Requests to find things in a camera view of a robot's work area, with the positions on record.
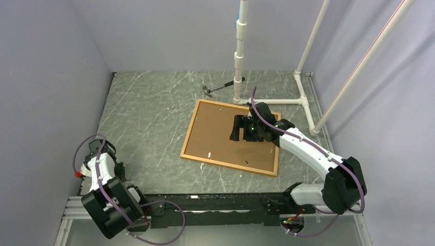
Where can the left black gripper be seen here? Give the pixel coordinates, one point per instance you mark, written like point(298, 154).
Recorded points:
point(120, 171)

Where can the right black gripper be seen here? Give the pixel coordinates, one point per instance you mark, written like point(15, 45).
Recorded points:
point(243, 121)

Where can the orange picture frame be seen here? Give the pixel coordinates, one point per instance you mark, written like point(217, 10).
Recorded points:
point(211, 138)

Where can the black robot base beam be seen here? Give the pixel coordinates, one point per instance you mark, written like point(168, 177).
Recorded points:
point(219, 209)

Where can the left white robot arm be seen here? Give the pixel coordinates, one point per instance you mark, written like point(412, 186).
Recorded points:
point(110, 203)

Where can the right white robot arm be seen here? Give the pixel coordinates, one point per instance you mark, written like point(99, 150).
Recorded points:
point(343, 188)

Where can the white PVC pipe stand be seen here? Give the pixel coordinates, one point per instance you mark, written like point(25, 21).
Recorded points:
point(272, 42)

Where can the white diagonal pole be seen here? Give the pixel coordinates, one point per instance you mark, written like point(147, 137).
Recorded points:
point(393, 21)

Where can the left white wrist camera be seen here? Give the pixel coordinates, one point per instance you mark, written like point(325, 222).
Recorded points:
point(83, 172)

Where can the black handled hammer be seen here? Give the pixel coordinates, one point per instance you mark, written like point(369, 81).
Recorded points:
point(208, 92)

